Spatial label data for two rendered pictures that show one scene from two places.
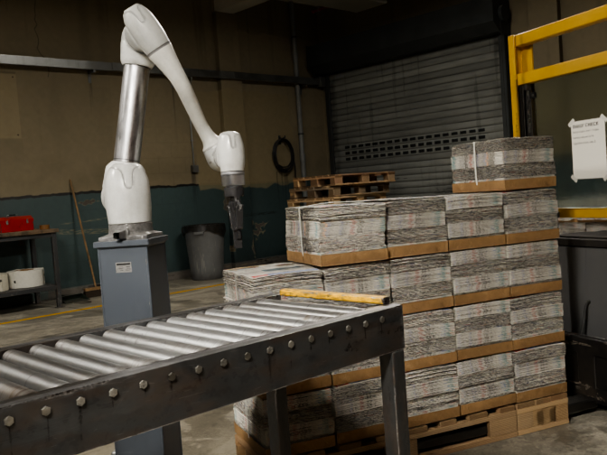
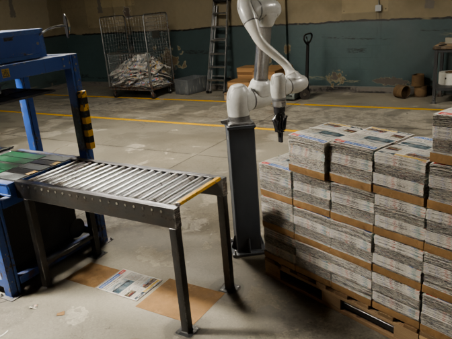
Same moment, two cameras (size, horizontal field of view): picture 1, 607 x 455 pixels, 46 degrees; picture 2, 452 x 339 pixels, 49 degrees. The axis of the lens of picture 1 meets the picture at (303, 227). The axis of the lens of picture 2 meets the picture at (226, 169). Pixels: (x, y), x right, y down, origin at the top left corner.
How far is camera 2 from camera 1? 3.23 m
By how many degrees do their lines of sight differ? 75
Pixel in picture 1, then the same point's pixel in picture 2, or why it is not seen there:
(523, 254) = (442, 222)
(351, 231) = (305, 155)
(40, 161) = not seen: outside the picture
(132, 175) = (231, 93)
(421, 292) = (350, 212)
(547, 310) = not seen: outside the picture
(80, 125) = not seen: outside the picture
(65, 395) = (52, 189)
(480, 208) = (403, 169)
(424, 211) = (356, 157)
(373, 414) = (315, 268)
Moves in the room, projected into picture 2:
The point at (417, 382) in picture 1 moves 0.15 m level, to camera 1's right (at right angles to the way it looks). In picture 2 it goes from (343, 267) to (356, 279)
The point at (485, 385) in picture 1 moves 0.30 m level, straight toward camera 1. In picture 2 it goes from (393, 300) to (337, 305)
